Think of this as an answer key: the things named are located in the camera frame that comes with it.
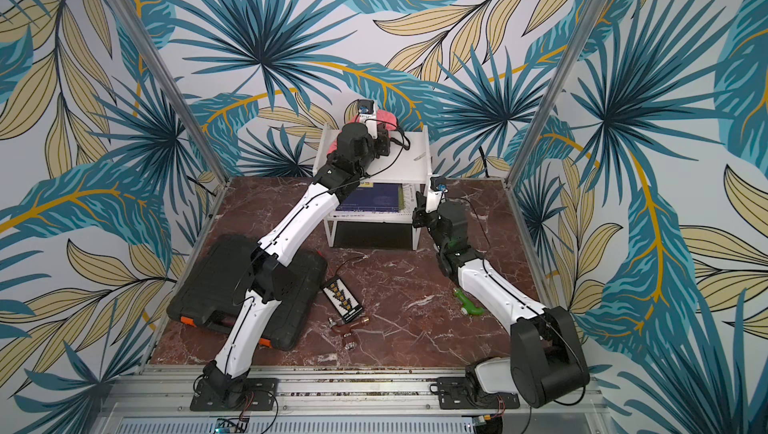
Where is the pink fluffy cloth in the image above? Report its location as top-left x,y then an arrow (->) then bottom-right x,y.
327,109 -> 399,154

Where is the white two-tier bookshelf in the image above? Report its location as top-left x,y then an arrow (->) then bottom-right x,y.
323,129 -> 432,250

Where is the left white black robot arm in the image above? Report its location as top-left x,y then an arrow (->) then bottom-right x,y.
199,119 -> 390,408

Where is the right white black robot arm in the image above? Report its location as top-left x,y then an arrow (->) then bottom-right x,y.
412,193 -> 590,408

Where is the dark blue book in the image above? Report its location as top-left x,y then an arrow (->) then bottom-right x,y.
337,183 -> 401,213

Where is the black screwdriver bit holder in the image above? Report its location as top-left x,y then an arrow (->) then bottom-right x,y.
322,276 -> 364,323

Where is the red-brown small tool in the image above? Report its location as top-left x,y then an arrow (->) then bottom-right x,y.
329,316 -> 370,351

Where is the black plastic tool case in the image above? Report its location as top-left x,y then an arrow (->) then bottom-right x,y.
166,234 -> 328,351

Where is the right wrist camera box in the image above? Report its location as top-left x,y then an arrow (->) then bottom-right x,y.
425,175 -> 447,213

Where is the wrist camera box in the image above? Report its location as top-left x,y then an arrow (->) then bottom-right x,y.
356,100 -> 378,139
425,175 -> 447,213

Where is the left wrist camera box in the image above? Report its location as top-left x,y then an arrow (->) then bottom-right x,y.
356,100 -> 378,139

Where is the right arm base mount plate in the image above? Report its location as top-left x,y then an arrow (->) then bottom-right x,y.
429,376 -> 520,412

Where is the aluminium front rail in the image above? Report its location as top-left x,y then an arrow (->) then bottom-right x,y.
91,366 -> 618,433

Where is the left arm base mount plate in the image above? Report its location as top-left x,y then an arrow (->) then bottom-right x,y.
190,378 -> 279,412

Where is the right aluminium corner post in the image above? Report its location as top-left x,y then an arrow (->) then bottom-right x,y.
506,0 -> 608,189

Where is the aluminium corner post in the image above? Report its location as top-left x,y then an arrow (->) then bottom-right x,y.
506,0 -> 608,189
106,0 -> 230,184

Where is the left aluminium corner post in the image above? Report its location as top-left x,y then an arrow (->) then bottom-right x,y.
106,0 -> 230,184

